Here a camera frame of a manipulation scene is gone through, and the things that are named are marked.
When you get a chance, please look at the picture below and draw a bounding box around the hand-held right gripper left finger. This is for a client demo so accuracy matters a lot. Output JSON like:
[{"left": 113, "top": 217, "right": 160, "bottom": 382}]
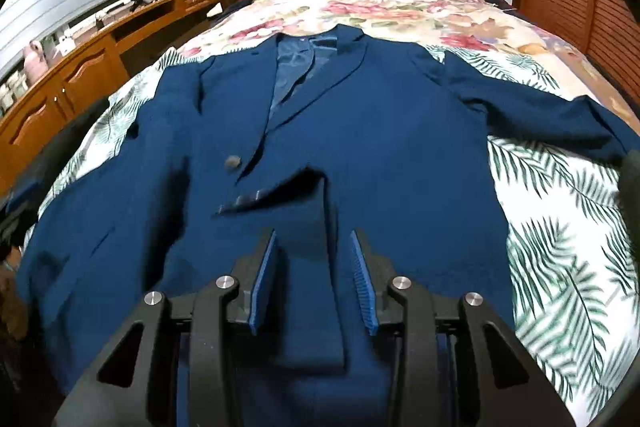
[{"left": 52, "top": 229, "right": 281, "bottom": 427}]

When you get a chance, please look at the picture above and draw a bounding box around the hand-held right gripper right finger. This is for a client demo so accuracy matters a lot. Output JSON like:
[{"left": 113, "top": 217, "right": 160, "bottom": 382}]
[{"left": 350, "top": 229, "right": 576, "bottom": 427}]

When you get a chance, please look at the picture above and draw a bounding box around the navy blue suit jacket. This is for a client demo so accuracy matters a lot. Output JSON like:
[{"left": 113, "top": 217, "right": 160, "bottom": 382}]
[{"left": 15, "top": 24, "right": 633, "bottom": 427}]

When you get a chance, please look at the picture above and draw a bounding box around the wooden desk with cabinets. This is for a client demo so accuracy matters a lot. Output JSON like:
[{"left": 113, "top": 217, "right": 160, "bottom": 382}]
[{"left": 0, "top": 0, "right": 223, "bottom": 198}]

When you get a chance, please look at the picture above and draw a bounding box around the pink bottle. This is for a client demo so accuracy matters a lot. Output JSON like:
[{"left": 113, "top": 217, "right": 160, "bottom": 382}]
[{"left": 22, "top": 39, "right": 48, "bottom": 85}]

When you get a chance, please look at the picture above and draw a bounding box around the palm leaf print bedsheet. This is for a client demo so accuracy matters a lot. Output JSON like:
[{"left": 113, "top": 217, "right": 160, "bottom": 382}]
[{"left": 22, "top": 44, "right": 640, "bottom": 427}]

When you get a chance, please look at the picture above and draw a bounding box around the floral blanket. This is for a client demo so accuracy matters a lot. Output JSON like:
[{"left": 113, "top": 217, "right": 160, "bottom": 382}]
[{"left": 177, "top": 0, "right": 640, "bottom": 132}]

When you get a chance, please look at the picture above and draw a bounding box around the dark grey cloth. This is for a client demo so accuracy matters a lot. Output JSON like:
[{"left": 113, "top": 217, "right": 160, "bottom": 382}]
[{"left": 617, "top": 152, "right": 640, "bottom": 268}]

